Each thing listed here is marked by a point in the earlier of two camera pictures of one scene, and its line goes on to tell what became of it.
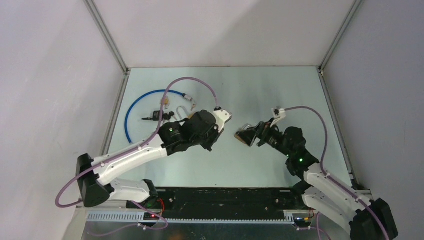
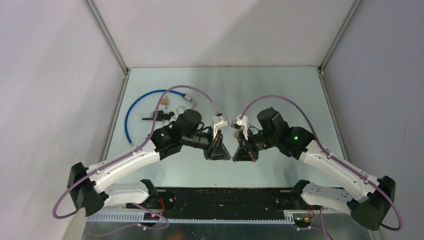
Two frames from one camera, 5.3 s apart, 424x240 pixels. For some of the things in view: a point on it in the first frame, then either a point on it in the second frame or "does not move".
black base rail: x=231 y=204 does not move
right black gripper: x=263 y=130 → x=245 y=152
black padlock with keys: x=156 y=116 does not move
